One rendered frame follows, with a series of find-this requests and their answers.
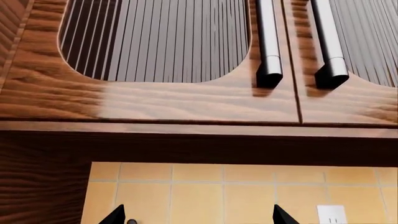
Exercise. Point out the white wall outlet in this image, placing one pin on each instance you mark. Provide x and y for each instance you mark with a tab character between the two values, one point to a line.
331	214

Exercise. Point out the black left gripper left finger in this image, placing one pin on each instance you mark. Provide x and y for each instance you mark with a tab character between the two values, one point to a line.
116	217

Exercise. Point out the wooden cabinet door ribbed glass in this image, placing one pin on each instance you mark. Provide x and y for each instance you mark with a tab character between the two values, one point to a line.
174	102
348	102

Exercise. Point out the small dark round knob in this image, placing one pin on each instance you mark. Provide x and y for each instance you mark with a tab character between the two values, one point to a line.
132	221

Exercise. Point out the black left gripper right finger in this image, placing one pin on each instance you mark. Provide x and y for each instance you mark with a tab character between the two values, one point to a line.
281	217

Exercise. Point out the wooden cabinet frame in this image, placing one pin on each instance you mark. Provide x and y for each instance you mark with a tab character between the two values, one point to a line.
46	163

